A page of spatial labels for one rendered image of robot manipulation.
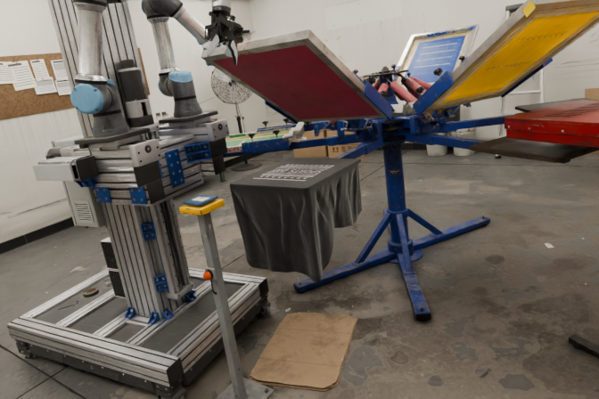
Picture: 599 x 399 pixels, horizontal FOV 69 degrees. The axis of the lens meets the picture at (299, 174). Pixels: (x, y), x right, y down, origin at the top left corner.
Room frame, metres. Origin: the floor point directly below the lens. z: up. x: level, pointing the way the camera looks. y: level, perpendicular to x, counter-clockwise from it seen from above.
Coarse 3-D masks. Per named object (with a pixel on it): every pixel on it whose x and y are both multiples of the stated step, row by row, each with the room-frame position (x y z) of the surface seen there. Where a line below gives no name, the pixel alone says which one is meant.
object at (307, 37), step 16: (304, 32) 1.71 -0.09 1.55; (224, 48) 1.97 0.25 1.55; (240, 48) 1.90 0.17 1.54; (256, 48) 1.85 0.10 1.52; (272, 48) 1.82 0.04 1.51; (320, 48) 1.75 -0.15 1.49; (336, 64) 1.84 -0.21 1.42; (240, 80) 2.18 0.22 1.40; (352, 80) 1.94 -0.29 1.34; (288, 112) 2.46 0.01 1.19
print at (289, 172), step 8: (280, 168) 2.12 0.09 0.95; (288, 168) 2.09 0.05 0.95; (296, 168) 2.07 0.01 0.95; (304, 168) 2.04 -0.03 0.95; (312, 168) 2.02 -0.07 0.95; (320, 168) 2.00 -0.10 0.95; (264, 176) 2.00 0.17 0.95; (272, 176) 1.97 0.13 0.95; (280, 176) 1.95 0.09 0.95; (288, 176) 1.93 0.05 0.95; (296, 176) 1.91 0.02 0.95; (304, 176) 1.89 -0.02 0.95; (312, 176) 1.87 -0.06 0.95
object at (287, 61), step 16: (288, 48) 1.79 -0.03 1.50; (304, 48) 1.76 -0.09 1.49; (272, 64) 1.95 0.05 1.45; (288, 64) 1.92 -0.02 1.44; (304, 64) 1.89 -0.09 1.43; (320, 64) 1.86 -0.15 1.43; (304, 80) 2.03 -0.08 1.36; (320, 80) 2.00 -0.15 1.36; (336, 80) 1.96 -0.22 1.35; (320, 96) 2.16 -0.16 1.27; (336, 96) 2.12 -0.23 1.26; (352, 96) 2.08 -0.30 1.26; (336, 112) 2.31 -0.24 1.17; (352, 112) 2.26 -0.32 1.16; (368, 112) 2.22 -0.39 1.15
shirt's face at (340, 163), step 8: (288, 160) 2.28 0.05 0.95; (296, 160) 2.25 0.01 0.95; (304, 160) 2.22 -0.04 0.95; (312, 160) 2.20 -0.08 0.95; (320, 160) 2.17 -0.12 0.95; (328, 160) 2.14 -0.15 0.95; (336, 160) 2.12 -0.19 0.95; (344, 160) 2.09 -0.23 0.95; (352, 160) 2.07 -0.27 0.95; (264, 168) 2.17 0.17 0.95; (272, 168) 2.14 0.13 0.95; (328, 168) 1.97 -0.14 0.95; (336, 168) 1.95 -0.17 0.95; (248, 176) 2.04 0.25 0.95; (256, 176) 2.02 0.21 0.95; (320, 176) 1.85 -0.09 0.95; (256, 184) 1.87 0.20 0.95; (264, 184) 1.85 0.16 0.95; (272, 184) 1.83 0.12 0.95; (280, 184) 1.81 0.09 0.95; (288, 184) 1.79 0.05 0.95; (296, 184) 1.77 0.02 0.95; (304, 184) 1.76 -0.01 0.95
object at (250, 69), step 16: (224, 64) 2.05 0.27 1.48; (240, 64) 2.02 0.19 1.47; (256, 64) 1.98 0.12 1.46; (256, 80) 2.14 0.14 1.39; (272, 80) 2.10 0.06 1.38; (288, 80) 2.07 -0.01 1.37; (272, 96) 2.29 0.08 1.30; (288, 96) 2.24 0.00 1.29; (304, 96) 2.20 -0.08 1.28; (304, 112) 2.41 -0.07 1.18; (320, 112) 2.36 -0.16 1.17
